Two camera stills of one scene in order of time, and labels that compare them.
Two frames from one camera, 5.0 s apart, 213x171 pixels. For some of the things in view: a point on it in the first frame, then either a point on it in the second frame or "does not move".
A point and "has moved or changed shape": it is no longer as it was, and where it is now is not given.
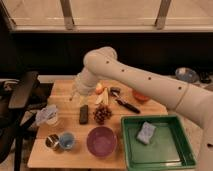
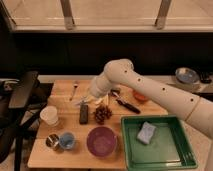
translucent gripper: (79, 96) -> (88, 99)
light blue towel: (46, 113) has moved or changed shape
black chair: (20, 100) does not move
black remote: (84, 114) does not move
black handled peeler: (115, 93) does not move
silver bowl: (187, 74) does not move
